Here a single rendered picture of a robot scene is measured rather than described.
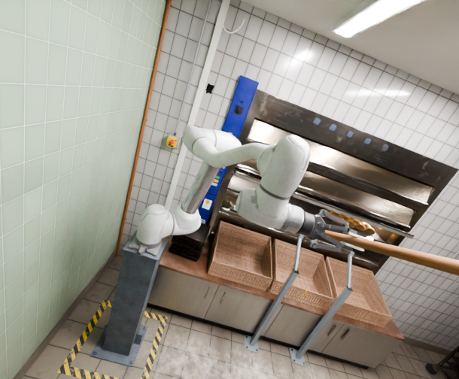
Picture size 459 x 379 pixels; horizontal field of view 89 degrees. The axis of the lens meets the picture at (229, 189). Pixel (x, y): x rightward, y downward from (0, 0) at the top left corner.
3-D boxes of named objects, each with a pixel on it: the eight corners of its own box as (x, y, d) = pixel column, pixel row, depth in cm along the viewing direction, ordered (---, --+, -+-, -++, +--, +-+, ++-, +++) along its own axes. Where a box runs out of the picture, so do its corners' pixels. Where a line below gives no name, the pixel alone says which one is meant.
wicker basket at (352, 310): (313, 274, 255) (326, 255, 245) (358, 288, 261) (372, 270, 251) (329, 313, 210) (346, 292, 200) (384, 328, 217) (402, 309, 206)
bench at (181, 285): (156, 267, 263) (169, 225, 241) (347, 325, 286) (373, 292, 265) (136, 310, 211) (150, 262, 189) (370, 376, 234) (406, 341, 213)
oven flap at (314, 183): (236, 165, 213) (244, 145, 212) (405, 226, 230) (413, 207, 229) (237, 165, 208) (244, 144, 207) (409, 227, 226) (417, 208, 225)
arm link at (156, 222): (132, 228, 146) (139, 199, 138) (160, 227, 157) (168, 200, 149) (139, 246, 135) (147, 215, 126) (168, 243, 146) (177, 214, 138)
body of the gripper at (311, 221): (297, 208, 79) (321, 217, 80) (290, 232, 79) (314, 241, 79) (307, 209, 72) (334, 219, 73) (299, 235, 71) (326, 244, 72)
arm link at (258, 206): (277, 238, 72) (296, 204, 66) (230, 222, 70) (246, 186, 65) (273, 219, 82) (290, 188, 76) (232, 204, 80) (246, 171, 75)
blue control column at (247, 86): (199, 200, 440) (240, 83, 359) (208, 203, 442) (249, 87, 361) (172, 274, 262) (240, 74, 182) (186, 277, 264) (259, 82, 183)
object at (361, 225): (318, 198, 304) (320, 195, 302) (351, 210, 309) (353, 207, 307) (336, 222, 248) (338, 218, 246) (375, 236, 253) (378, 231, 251)
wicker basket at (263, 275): (211, 241, 244) (220, 219, 234) (260, 256, 250) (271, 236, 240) (205, 274, 199) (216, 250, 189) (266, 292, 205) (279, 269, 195)
